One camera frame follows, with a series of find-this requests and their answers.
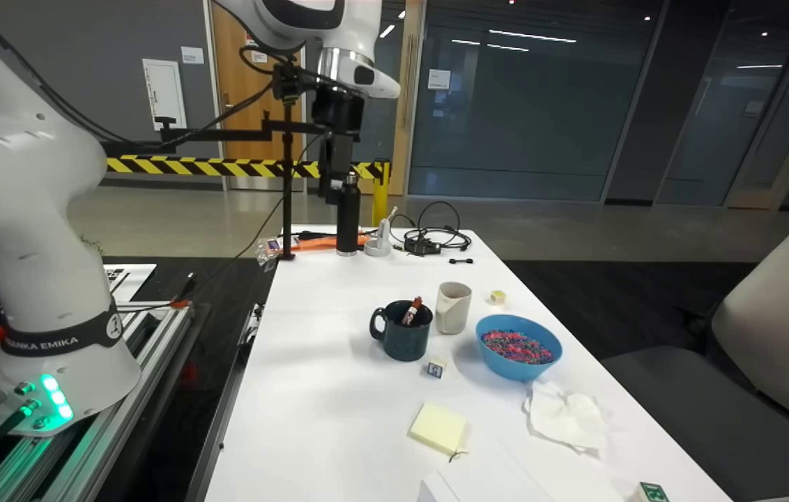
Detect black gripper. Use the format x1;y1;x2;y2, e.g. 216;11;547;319
319;125;363;206

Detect white napkin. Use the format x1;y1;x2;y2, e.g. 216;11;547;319
522;376;610;458

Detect black water bottle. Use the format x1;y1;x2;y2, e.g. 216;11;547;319
335;191;363;255

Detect orange tool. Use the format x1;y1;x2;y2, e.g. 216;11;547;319
295;231;342;250

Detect yellow black striped barrier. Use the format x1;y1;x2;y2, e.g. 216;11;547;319
103;151;390;185

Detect wooden door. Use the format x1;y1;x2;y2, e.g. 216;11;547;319
209;0;308;192

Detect red white marker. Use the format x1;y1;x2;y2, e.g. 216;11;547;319
398;296;427;330

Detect dark teal mug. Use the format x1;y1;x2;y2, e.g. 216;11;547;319
369;298;436;363

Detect white paper cup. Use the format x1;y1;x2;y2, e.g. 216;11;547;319
433;280;473;338

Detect blue plastic bowl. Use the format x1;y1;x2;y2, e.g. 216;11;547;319
473;312;567;386

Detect colourful candy pieces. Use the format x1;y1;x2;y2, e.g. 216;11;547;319
483;327;557;368

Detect yellow sticky note pad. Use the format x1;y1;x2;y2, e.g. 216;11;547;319
406;400;473;460

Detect small green box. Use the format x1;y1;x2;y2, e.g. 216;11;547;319
635;479;671;502

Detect grey office chair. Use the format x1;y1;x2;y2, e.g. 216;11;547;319
606;199;789;502

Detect black adapter with cable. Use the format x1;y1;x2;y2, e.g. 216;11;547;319
390;199;473;259

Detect white wall panel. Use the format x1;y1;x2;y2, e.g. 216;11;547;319
140;55;190;135

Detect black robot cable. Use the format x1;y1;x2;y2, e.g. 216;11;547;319
0;0;320;157

